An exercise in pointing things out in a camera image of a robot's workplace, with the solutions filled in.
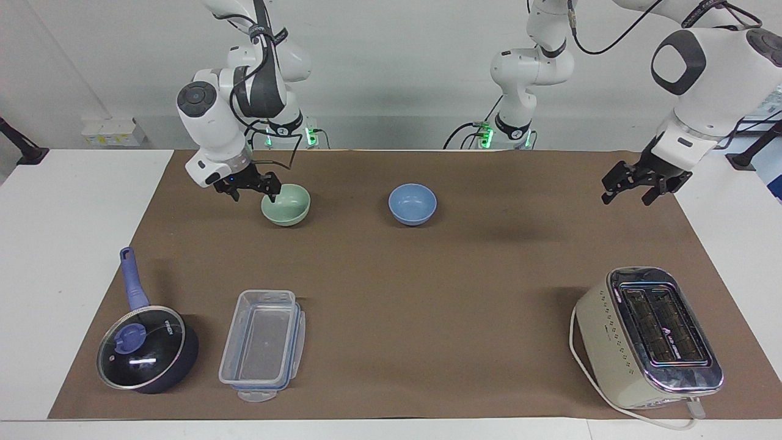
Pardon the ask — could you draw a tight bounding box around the glass lid with blue knob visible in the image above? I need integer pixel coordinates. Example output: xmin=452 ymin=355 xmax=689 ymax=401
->
xmin=97 ymin=306 xmax=186 ymax=390

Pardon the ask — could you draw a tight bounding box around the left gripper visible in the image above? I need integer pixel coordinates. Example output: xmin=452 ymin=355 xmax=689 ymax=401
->
xmin=601 ymin=138 xmax=694 ymax=207

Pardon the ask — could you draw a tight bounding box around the blue saucepan with handle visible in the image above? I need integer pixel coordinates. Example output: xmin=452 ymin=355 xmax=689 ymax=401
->
xmin=98 ymin=247 xmax=200 ymax=395

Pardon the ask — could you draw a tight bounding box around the white toaster cable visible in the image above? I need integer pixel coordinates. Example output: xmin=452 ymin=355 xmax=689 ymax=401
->
xmin=569 ymin=304 xmax=707 ymax=431

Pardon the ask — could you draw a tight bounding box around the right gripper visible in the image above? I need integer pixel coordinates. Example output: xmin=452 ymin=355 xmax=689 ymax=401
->
xmin=213 ymin=163 xmax=282 ymax=204

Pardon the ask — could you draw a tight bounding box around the green bowl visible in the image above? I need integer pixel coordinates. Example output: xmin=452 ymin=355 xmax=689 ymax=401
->
xmin=261 ymin=183 xmax=312 ymax=227

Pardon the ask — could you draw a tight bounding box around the clear plastic food container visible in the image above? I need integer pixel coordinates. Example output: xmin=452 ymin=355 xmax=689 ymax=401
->
xmin=218 ymin=289 xmax=306 ymax=403

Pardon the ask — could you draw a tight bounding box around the blue bowl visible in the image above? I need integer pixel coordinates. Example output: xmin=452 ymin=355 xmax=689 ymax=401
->
xmin=389 ymin=183 xmax=438 ymax=227

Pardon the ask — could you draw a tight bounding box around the black stand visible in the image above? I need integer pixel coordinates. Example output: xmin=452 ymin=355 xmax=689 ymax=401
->
xmin=0 ymin=115 xmax=50 ymax=166
xmin=726 ymin=119 xmax=782 ymax=171

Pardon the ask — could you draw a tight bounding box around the cream and chrome toaster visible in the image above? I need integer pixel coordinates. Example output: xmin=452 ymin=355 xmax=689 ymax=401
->
xmin=574 ymin=266 xmax=726 ymax=411

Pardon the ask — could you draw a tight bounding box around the black cable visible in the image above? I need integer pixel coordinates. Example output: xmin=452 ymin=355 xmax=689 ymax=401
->
xmin=228 ymin=58 xmax=304 ymax=173
xmin=444 ymin=93 xmax=505 ymax=151
xmin=566 ymin=0 xmax=766 ymax=56

